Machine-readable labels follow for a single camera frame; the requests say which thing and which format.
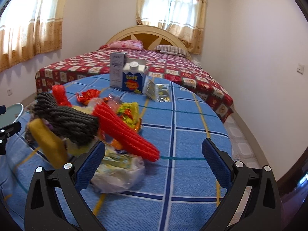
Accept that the red fluffy cloth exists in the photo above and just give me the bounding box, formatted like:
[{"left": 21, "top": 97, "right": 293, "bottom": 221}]
[{"left": 52, "top": 85, "right": 72, "bottom": 107}]

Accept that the yellow green wrapper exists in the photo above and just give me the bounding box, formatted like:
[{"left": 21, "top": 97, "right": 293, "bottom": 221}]
[{"left": 116, "top": 102, "right": 141, "bottom": 132}]

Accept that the striped pillow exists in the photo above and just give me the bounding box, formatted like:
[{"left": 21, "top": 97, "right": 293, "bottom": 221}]
[{"left": 155, "top": 45, "right": 188, "bottom": 58}]

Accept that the shiny foil packet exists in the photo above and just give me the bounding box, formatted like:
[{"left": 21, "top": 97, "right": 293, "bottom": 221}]
[{"left": 142, "top": 79, "right": 171, "bottom": 102}]

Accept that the left window curtain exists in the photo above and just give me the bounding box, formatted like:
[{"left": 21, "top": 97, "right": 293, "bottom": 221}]
[{"left": 1, "top": 0, "right": 66, "bottom": 71}]

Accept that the blue plaid tablecloth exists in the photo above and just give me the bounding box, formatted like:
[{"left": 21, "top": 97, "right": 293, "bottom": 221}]
[{"left": 0, "top": 74, "right": 233, "bottom": 231}]

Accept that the red knitted cloth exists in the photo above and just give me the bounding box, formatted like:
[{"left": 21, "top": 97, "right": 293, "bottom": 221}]
[{"left": 92, "top": 102, "right": 160, "bottom": 162}]

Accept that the window curtain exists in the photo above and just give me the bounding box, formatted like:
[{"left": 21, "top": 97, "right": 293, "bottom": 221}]
[
  {"left": 136, "top": 0, "right": 207, "bottom": 55},
  {"left": 1, "top": 0, "right": 66, "bottom": 71}
]

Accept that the bed with red patterned cover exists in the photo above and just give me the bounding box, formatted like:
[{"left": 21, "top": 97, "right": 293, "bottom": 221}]
[{"left": 35, "top": 46, "right": 234, "bottom": 122}]

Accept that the white light switch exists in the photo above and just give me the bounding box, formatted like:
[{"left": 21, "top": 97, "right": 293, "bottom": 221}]
[{"left": 296, "top": 63, "right": 305, "bottom": 74}]

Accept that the pink pillow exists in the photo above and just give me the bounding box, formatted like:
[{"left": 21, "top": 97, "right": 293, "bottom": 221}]
[{"left": 108, "top": 40, "right": 144, "bottom": 51}]

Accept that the beige wooden headboard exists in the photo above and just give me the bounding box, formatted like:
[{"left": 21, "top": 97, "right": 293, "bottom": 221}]
[{"left": 105, "top": 25, "right": 192, "bottom": 60}]

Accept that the dark grey yarn bundle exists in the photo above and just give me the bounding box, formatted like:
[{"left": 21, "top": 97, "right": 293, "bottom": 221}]
[{"left": 33, "top": 92, "right": 99, "bottom": 146}]

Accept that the blue milk carton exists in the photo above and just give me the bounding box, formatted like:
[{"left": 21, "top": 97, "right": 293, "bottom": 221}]
[{"left": 122, "top": 61, "right": 147, "bottom": 93}]

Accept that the red foil wrapper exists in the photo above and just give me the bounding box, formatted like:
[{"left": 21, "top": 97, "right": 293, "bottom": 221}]
[{"left": 76, "top": 89, "right": 100, "bottom": 106}]

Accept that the white tall carton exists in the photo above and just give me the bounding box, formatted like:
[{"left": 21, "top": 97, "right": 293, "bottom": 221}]
[{"left": 110, "top": 52, "right": 127, "bottom": 89}]

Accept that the yellow sponge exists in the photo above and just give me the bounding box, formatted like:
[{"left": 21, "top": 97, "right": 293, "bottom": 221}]
[{"left": 29, "top": 118, "right": 68, "bottom": 169}]

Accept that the white wall socket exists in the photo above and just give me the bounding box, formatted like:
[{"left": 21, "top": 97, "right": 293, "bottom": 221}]
[{"left": 7, "top": 89, "right": 13, "bottom": 96}]

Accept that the far window curtain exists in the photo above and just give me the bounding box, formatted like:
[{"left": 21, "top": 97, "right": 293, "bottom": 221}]
[{"left": 136, "top": 0, "right": 207, "bottom": 55}]

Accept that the clear plastic bag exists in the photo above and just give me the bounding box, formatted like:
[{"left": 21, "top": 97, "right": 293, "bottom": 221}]
[{"left": 90, "top": 145, "right": 145, "bottom": 193}]

